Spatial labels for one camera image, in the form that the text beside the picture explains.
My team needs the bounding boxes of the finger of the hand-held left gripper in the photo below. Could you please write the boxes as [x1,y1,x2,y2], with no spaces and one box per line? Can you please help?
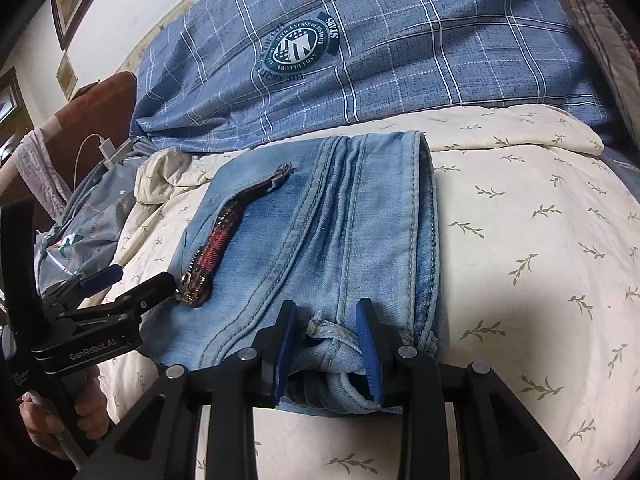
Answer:
[50,272,178,333]
[47,264,124,306]

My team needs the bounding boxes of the blue-grey printed bed sheet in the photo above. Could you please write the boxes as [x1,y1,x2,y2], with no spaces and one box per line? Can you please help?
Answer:
[600,142,640,173]

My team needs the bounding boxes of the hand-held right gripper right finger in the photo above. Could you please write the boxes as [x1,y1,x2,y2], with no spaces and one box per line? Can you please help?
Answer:
[355,297,581,480]

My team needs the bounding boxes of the white charging cable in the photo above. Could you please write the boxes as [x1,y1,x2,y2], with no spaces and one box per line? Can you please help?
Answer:
[71,132,108,196]

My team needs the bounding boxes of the light blue denim pants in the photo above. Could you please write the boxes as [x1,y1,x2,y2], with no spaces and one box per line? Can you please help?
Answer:
[142,131,446,416]

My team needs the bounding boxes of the small wall poster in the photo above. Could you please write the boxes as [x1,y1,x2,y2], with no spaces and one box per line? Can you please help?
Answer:
[56,52,77,98]

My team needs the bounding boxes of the pink cloth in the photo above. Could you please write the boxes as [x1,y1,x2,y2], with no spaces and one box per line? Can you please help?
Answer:
[12,127,71,206]

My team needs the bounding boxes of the brown headboard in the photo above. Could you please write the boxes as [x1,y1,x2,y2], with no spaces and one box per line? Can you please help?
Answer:
[15,71,138,201]

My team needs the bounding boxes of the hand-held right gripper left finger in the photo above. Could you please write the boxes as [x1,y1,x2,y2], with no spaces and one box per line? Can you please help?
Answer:
[87,300,298,480]

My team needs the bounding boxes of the beige striped pillow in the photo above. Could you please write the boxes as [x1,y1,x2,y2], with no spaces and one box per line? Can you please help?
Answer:
[556,0,640,146]

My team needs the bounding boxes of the blue plaid pillow cover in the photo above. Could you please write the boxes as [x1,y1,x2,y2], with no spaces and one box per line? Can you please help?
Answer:
[129,0,618,153]

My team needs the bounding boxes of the white charger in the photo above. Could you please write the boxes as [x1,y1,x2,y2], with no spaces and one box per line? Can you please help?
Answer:
[99,136,132,168]

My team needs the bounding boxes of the cream leaf-print blanket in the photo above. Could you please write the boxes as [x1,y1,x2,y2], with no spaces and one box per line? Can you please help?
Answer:
[97,105,640,480]

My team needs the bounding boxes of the grey printed quilt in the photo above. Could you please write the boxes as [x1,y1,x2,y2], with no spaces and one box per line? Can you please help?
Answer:
[32,140,153,306]

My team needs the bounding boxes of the wooden window frame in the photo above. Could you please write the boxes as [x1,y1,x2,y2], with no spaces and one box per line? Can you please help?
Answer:
[0,67,23,166]

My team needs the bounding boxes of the person's left hand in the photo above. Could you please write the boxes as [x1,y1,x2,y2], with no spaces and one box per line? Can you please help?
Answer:
[17,362,110,461]

